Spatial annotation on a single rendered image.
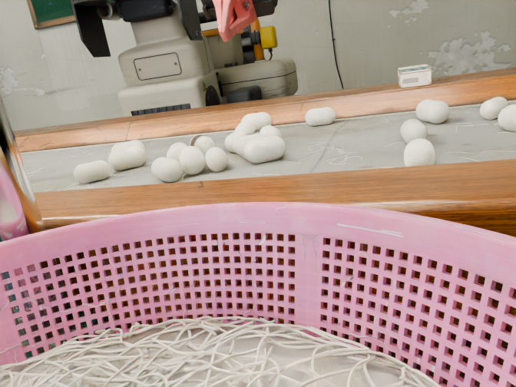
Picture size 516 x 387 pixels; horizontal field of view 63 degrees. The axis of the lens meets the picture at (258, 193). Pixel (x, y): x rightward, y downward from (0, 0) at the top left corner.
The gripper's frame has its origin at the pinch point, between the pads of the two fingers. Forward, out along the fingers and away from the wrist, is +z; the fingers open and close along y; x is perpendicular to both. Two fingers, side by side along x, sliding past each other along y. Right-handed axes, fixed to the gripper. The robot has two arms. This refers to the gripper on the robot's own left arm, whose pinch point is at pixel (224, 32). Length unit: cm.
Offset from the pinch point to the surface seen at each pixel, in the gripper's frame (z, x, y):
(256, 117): 8.0, 6.5, 3.0
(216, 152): 21.6, -4.5, 4.6
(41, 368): 39.8, -15.8, 5.2
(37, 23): -163, 87, -184
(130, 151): 18.7, -2.2, -5.8
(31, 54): -155, 100, -196
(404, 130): 19.1, -2.0, 19.1
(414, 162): 25.6, -6.9, 19.3
